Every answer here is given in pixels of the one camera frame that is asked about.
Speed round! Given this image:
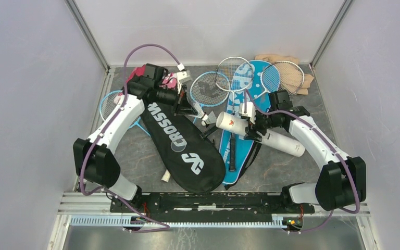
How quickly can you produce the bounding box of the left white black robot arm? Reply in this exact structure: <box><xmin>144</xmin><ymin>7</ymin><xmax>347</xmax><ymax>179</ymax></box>
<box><xmin>73</xmin><ymin>64</ymin><xmax>202</xmax><ymax>212</ymax></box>

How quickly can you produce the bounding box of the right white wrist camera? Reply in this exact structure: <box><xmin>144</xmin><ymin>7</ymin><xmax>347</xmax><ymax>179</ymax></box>
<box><xmin>239</xmin><ymin>102</ymin><xmax>256</xmax><ymax>124</ymax></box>

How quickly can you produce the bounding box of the black Crossway racket bag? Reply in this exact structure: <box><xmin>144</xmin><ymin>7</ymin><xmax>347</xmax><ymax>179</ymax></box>
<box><xmin>141</xmin><ymin>103</ymin><xmax>226</xmax><ymax>194</ymax></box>

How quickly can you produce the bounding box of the white shuttlecock tube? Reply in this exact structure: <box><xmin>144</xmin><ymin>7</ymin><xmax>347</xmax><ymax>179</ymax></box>
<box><xmin>216</xmin><ymin>112</ymin><xmax>305</xmax><ymax>157</ymax></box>

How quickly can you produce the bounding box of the pink camouflage racket bag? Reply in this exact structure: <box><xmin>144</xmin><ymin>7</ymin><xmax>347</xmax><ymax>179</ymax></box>
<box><xmin>120</xmin><ymin>64</ymin><xmax>186</xmax><ymax>105</ymax></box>

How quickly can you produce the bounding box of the beige folded cloth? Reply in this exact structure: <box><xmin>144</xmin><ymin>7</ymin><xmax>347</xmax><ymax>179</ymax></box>
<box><xmin>254</xmin><ymin>54</ymin><xmax>314</xmax><ymax>95</ymax></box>

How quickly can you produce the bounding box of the blue Sport racket bag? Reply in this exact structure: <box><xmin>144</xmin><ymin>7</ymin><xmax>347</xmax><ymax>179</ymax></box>
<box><xmin>219</xmin><ymin>60</ymin><xmax>270</xmax><ymax>190</ymax></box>

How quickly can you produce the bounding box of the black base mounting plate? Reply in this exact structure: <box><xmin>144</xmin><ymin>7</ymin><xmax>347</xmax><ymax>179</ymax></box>
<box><xmin>110</xmin><ymin>192</ymin><xmax>315</xmax><ymax>223</ymax></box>

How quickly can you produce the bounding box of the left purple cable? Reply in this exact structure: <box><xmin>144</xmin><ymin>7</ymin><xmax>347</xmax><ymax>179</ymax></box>
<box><xmin>79</xmin><ymin>44</ymin><xmax>185</xmax><ymax>233</ymax></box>

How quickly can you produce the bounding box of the white feather shuttlecock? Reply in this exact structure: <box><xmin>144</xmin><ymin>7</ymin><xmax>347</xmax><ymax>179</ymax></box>
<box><xmin>201</xmin><ymin>111</ymin><xmax>217</xmax><ymax>127</ymax></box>

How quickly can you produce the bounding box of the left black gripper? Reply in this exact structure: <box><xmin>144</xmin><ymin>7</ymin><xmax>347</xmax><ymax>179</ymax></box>
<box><xmin>155</xmin><ymin>83</ymin><xmax>198</xmax><ymax>116</ymax></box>

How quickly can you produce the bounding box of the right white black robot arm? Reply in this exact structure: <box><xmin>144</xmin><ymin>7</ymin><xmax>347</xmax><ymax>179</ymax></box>
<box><xmin>239</xmin><ymin>90</ymin><xmax>367</xmax><ymax>214</ymax></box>

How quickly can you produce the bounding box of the white slotted cable duct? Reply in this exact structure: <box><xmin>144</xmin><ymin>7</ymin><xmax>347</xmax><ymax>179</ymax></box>
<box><xmin>70</xmin><ymin>215</ymin><xmax>286</xmax><ymax>229</ymax></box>

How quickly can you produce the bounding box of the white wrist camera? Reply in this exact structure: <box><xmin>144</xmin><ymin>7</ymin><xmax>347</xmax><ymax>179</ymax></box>
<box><xmin>239</xmin><ymin>102</ymin><xmax>256</xmax><ymax>124</ymax></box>
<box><xmin>176</xmin><ymin>70</ymin><xmax>193</xmax><ymax>84</ymax></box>

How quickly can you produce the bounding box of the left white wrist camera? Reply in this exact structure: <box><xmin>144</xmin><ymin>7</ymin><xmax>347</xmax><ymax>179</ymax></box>
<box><xmin>176</xmin><ymin>70</ymin><xmax>193</xmax><ymax>84</ymax></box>

